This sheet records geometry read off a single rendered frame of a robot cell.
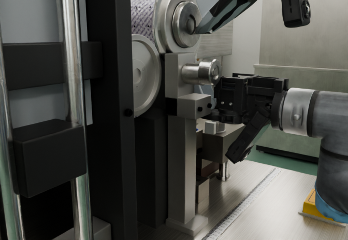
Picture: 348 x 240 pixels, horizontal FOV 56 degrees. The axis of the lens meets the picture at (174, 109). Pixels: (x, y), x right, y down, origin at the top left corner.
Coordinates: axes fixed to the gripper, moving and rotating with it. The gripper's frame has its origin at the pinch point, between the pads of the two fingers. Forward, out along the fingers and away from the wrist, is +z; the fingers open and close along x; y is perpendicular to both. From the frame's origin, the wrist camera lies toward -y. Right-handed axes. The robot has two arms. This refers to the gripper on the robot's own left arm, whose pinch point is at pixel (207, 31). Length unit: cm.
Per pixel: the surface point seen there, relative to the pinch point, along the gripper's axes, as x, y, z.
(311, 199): -12.4, -34.9, 7.4
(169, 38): 6.6, 1.3, 3.2
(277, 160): -258, -54, 128
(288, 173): -27.6, -31.3, 15.6
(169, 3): 6.4, 5.4, -0.2
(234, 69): -449, 84, 192
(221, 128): -10.5, -14.2, 14.4
